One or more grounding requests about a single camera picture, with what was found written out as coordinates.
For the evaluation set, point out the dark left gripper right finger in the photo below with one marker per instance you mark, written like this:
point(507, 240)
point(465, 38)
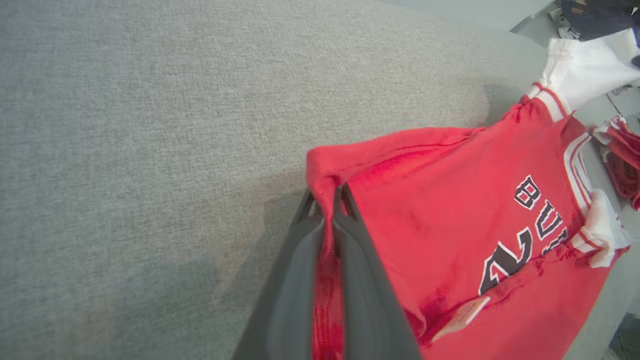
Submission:
point(370, 300)

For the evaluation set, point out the red jersey with white sleeves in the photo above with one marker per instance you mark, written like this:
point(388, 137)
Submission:
point(450, 200)

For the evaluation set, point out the red shorts with white trim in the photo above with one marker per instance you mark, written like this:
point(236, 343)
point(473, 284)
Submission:
point(622, 165)

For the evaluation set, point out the dark blue clothing pile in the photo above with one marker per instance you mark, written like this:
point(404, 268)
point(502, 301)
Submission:
point(595, 17)

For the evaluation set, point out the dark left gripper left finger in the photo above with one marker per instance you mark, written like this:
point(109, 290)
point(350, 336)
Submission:
point(285, 300)

